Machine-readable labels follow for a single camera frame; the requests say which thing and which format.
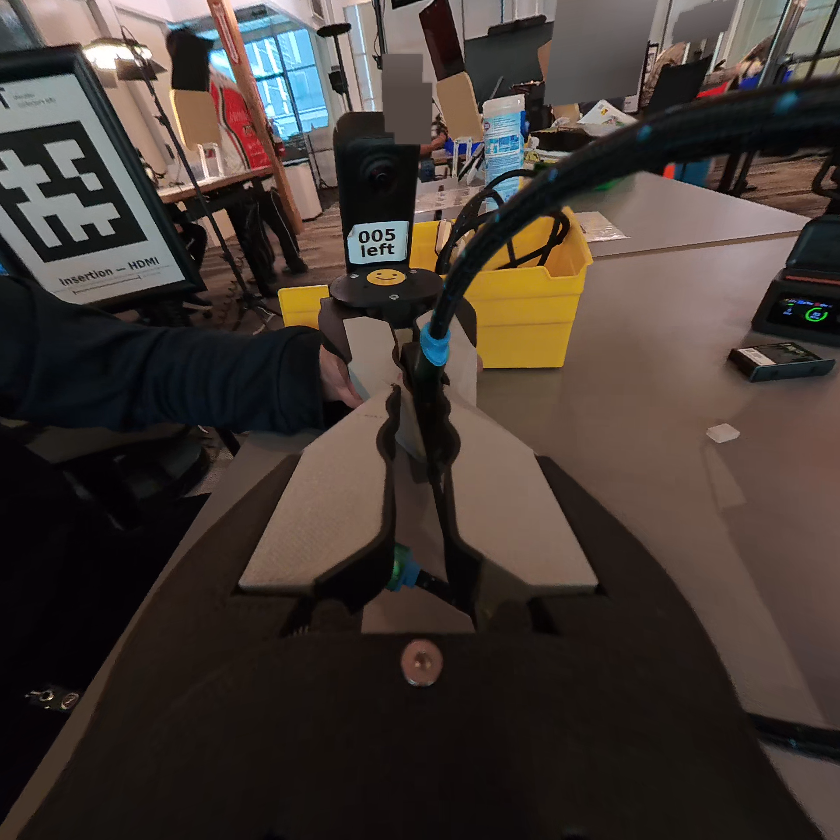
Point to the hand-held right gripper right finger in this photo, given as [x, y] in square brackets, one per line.
[525, 518]

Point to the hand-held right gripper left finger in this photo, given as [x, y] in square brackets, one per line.
[328, 518]

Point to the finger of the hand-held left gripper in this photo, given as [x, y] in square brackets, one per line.
[463, 367]
[371, 354]

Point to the yellow plastic bin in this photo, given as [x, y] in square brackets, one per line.
[525, 315]

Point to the person's left hand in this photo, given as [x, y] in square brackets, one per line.
[336, 380]

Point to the white trash bin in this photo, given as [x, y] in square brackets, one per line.
[305, 190]

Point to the white wipes canister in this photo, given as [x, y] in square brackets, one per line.
[504, 144]

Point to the black floor lamp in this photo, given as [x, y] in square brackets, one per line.
[334, 29]

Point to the small white plastic block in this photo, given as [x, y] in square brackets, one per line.
[723, 434]

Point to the black tripod light stand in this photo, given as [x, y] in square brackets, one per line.
[121, 52]

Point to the black framed marker sign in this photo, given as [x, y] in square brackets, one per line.
[79, 197]

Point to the dark green battery charger case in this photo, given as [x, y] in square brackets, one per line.
[807, 262]

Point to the wooden post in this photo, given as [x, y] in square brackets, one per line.
[253, 111]

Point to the black camera battery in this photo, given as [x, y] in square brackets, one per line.
[781, 361]

